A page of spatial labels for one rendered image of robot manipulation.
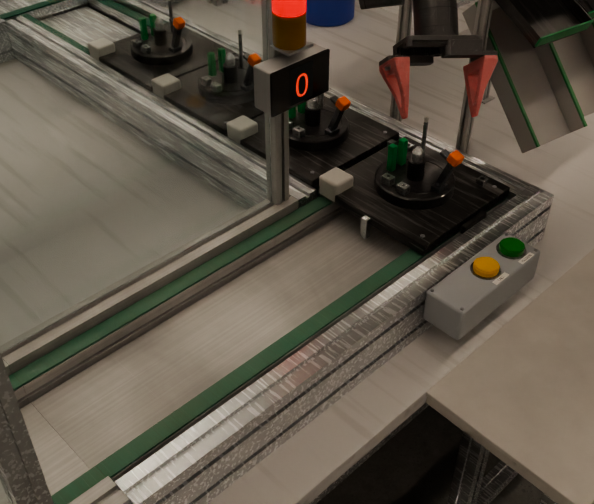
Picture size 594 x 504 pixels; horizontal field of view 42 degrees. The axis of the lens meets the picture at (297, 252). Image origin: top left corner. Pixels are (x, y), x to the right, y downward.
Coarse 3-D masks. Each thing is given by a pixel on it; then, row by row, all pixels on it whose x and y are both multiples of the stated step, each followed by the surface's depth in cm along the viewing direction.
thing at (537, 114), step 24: (504, 24) 146; (504, 48) 145; (528, 48) 148; (552, 48) 144; (504, 72) 139; (528, 72) 147; (552, 72) 147; (504, 96) 142; (528, 96) 146; (552, 96) 148; (528, 120) 139; (552, 120) 147; (576, 120) 146; (528, 144) 141
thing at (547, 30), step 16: (496, 0) 135; (512, 0) 136; (528, 0) 137; (544, 0) 138; (560, 0) 139; (512, 16) 133; (528, 16) 134; (544, 16) 136; (560, 16) 137; (576, 16) 137; (528, 32) 131; (544, 32) 134; (560, 32) 131; (576, 32) 135
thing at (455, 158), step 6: (444, 150) 129; (456, 150) 128; (444, 156) 129; (450, 156) 127; (456, 156) 127; (462, 156) 128; (450, 162) 128; (456, 162) 127; (444, 168) 130; (450, 168) 129; (444, 174) 131; (450, 174) 131; (438, 180) 132; (444, 180) 131; (438, 186) 133
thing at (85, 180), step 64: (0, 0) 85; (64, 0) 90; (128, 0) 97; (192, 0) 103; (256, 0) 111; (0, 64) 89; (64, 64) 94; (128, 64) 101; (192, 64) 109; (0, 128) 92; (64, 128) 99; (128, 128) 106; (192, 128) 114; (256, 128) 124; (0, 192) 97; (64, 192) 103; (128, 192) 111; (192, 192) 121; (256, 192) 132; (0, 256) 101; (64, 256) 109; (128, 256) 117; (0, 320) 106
